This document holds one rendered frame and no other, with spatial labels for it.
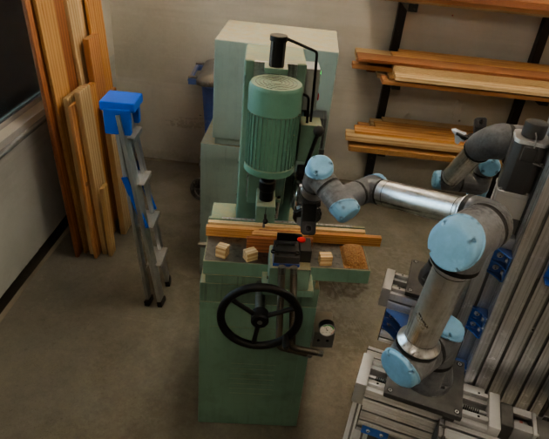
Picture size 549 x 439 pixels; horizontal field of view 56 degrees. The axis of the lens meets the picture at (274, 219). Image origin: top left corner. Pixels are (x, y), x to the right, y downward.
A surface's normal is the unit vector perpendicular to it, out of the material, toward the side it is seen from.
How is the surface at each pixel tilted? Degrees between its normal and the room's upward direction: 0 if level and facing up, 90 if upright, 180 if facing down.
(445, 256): 82
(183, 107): 90
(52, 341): 0
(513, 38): 90
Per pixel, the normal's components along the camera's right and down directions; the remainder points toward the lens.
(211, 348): 0.01, 0.54
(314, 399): 0.08, -0.84
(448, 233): -0.74, 0.19
